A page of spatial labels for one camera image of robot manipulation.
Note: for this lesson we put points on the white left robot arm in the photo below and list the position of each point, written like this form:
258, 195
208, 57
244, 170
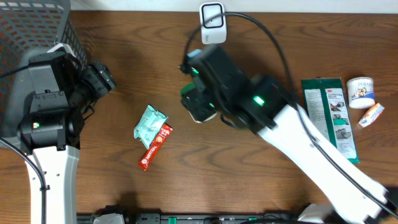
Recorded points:
51, 140

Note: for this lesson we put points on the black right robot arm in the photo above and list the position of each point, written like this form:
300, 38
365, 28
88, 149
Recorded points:
264, 107

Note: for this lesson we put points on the orange snack packet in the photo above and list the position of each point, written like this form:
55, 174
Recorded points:
371, 115

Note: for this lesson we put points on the green 3M package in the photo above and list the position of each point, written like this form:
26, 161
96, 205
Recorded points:
326, 107

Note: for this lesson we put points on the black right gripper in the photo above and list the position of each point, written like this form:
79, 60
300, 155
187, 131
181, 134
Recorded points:
196, 107

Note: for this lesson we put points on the light green crinkled pouch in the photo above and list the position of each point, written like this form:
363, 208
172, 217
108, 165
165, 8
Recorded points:
149, 125

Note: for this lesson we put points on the grey plastic mesh basket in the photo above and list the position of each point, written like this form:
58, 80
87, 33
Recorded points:
29, 28

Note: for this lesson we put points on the red stick sachet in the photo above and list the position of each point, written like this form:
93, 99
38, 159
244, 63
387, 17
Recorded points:
158, 141

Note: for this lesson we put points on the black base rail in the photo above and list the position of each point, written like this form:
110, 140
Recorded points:
156, 218

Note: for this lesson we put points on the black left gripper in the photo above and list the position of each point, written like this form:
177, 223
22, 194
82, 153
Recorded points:
99, 79

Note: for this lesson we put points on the white blue-label tub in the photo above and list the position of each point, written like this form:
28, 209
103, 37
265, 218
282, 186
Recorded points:
361, 93

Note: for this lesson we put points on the white barcode scanner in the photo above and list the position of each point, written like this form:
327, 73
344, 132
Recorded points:
215, 30

